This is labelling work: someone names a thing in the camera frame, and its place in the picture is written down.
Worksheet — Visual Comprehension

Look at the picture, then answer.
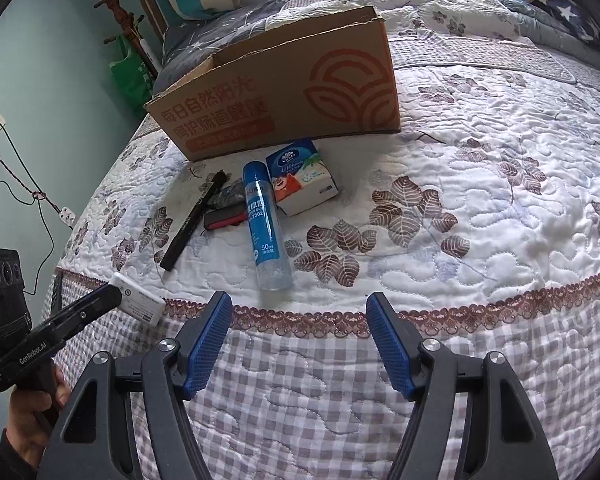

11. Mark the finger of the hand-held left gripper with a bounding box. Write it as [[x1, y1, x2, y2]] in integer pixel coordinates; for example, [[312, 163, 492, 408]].
[[39, 284, 123, 342]]

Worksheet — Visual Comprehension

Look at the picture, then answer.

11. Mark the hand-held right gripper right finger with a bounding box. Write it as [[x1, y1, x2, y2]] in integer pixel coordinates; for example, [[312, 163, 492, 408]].
[[365, 291, 556, 480]]

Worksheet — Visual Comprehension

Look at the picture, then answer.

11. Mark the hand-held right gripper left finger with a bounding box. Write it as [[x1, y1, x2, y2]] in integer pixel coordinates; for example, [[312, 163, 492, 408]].
[[39, 290, 234, 480]]

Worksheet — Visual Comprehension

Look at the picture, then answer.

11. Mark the white charger plug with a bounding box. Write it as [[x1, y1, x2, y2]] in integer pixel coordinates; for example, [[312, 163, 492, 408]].
[[111, 272, 166, 326]]

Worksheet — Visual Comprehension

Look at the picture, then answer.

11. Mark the blue glue bottle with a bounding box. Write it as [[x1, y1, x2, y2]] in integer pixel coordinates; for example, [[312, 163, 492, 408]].
[[242, 160, 293, 291]]

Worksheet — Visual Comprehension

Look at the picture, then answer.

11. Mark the brown cardboard box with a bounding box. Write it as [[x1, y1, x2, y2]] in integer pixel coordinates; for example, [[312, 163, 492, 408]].
[[144, 5, 402, 162]]

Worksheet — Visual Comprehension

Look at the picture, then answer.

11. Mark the person's left hand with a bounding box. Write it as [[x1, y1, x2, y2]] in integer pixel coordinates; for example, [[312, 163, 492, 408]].
[[2, 364, 73, 471]]

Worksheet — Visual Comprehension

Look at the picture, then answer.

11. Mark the quilted floral bedspread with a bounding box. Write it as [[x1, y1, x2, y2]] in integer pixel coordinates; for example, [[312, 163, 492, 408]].
[[45, 0, 600, 480]]

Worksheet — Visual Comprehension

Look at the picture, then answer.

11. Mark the black marker pen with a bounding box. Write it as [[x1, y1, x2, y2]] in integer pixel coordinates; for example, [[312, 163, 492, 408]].
[[159, 170, 231, 272]]

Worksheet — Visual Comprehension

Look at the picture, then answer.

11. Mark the red and black small case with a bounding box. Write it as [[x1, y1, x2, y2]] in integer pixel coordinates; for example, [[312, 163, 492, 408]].
[[201, 206, 249, 232]]

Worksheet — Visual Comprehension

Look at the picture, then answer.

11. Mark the dark grey small object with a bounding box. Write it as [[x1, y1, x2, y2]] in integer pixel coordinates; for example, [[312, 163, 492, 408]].
[[211, 183, 246, 209]]

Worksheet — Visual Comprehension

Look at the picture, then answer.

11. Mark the blue white tissue pack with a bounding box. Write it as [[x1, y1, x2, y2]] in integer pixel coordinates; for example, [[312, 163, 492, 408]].
[[265, 138, 340, 217]]

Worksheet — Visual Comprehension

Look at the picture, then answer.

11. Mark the green bag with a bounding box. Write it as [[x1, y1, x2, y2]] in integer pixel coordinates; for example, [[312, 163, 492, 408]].
[[109, 35, 153, 118]]

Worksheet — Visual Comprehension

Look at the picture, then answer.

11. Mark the dark blue star quilt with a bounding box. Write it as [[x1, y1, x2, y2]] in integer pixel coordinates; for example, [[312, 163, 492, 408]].
[[152, 0, 311, 98]]

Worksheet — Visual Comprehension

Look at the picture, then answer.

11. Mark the folded light quilt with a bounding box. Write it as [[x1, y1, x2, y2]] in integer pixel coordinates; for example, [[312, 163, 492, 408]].
[[260, 0, 600, 83]]

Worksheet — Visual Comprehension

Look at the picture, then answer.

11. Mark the navy star pillow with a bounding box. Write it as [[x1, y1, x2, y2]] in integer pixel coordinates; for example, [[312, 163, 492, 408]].
[[535, 0, 600, 56]]

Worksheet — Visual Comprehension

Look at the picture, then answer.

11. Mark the twisted red black cable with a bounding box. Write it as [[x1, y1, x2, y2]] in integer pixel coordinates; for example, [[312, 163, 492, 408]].
[[0, 132, 66, 213]]

